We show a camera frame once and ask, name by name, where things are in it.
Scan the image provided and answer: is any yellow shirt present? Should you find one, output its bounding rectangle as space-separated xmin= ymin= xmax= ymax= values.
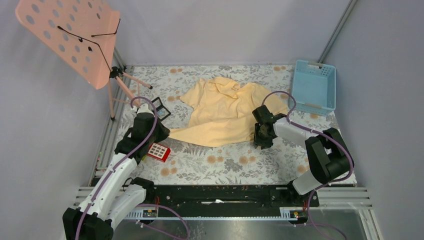
xmin=169 ymin=76 xmax=289 ymax=147

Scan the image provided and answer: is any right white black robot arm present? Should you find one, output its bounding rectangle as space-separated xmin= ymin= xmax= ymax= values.
xmin=252 ymin=105 xmax=354 ymax=206

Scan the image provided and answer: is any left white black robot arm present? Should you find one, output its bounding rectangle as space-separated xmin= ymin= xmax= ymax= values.
xmin=62 ymin=110 xmax=170 ymax=240

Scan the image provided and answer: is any black open brooch case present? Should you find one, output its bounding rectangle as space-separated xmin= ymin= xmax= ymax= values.
xmin=152 ymin=97 xmax=171 ymax=121

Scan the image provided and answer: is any red box with white squares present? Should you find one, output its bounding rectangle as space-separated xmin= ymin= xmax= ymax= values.
xmin=146 ymin=143 xmax=171 ymax=163

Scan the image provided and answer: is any floral patterned table mat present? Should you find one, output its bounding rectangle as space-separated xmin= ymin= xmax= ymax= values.
xmin=130 ymin=64 xmax=309 ymax=185

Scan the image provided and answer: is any light blue plastic basket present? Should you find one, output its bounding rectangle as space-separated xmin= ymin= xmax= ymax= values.
xmin=288 ymin=60 xmax=337 ymax=116

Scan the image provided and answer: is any pink perforated music stand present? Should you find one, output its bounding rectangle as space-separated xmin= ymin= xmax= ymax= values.
xmin=15 ymin=0 xmax=153 ymax=109

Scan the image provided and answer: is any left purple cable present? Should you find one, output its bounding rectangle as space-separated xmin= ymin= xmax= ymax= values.
xmin=74 ymin=96 xmax=159 ymax=240

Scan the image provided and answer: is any purple cable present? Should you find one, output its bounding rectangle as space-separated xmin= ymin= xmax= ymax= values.
xmin=74 ymin=96 xmax=159 ymax=240
xmin=260 ymin=90 xmax=355 ymax=186

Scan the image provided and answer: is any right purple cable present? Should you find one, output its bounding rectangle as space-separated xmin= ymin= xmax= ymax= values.
xmin=260 ymin=90 xmax=355 ymax=186

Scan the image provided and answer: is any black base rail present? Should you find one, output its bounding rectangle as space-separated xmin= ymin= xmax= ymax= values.
xmin=142 ymin=185 xmax=320 ymax=210

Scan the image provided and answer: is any grey slotted cable duct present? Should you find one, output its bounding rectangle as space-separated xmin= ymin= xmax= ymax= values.
xmin=124 ymin=207 xmax=300 ymax=221

